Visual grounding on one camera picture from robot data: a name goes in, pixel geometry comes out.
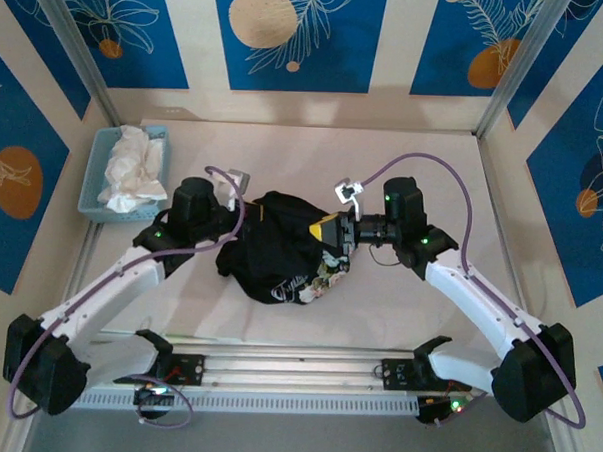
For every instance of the crumpled white cloth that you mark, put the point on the crumpled white cloth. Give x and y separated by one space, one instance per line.
134 168

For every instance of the black left controller board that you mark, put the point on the black left controller board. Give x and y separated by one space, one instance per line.
149 399

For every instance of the aluminium front rail frame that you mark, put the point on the aluminium front rail frame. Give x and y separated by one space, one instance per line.
295 371

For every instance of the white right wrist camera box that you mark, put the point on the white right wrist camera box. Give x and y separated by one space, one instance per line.
347 190

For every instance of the black controller board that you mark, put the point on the black controller board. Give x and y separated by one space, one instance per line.
149 399
431 409

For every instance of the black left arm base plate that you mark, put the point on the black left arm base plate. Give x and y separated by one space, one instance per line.
190 368

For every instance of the black t-shirt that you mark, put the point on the black t-shirt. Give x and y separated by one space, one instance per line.
270 254

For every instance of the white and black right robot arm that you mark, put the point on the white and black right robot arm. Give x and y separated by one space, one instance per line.
478 304

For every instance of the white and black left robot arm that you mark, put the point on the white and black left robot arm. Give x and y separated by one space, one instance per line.
108 287

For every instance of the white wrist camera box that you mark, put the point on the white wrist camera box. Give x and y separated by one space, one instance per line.
347 190
236 175

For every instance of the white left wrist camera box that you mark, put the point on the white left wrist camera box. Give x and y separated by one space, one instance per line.
236 175

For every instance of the light blue plastic basket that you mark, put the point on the light blue plastic basket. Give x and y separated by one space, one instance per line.
89 187

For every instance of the black right controller board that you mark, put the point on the black right controller board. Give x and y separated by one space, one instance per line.
431 409

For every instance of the white table cover sheet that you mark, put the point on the white table cover sheet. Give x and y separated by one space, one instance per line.
235 148

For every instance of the aluminium corner post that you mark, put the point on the aluminium corner post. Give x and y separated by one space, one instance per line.
68 28
533 48

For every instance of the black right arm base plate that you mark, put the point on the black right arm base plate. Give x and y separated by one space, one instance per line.
395 374

